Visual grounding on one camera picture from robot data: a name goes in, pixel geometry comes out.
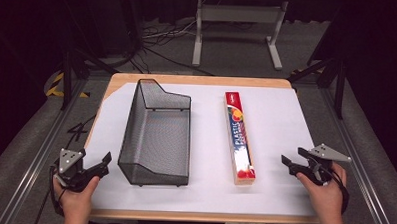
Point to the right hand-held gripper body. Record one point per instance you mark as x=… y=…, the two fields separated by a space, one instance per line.
x=319 y=163

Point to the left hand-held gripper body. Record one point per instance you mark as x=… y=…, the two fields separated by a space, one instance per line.
x=71 y=174

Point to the person's left hand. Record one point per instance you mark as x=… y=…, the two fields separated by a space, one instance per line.
x=74 y=204

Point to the person's right hand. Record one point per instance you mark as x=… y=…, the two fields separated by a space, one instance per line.
x=327 y=200

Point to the white table sheet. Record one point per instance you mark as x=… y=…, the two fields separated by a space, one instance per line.
x=279 y=128

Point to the long plastic wrap box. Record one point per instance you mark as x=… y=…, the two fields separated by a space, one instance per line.
x=240 y=136

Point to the black stand legs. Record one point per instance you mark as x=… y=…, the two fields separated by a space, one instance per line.
x=67 y=74
x=337 y=80

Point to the yellow black hazard tape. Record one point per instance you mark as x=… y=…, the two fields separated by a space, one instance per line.
x=55 y=87

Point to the white metal stand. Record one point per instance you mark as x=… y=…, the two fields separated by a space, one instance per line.
x=238 y=13

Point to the aluminium floor rail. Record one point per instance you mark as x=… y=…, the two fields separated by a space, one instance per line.
x=41 y=153
x=358 y=164

